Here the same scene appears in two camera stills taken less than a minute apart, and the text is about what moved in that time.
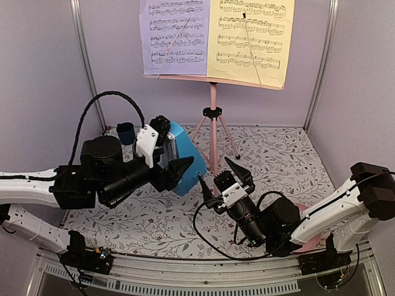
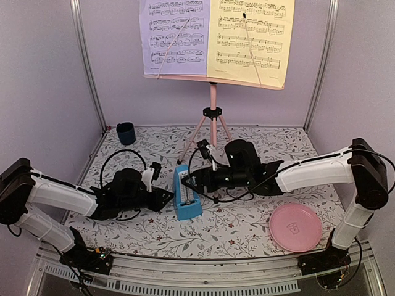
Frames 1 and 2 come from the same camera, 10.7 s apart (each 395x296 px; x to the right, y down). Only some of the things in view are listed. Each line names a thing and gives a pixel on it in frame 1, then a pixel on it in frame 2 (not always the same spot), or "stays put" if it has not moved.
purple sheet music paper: x=174 y=36 stays put
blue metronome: x=178 y=146 -> x=187 y=202
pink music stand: x=214 y=113 stays put
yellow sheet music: x=249 y=41 stays put
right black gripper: x=244 y=175 -> x=199 y=177
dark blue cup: x=126 y=133 stays put
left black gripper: x=170 y=178 -> x=157 y=204
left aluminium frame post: x=78 y=20 stays put
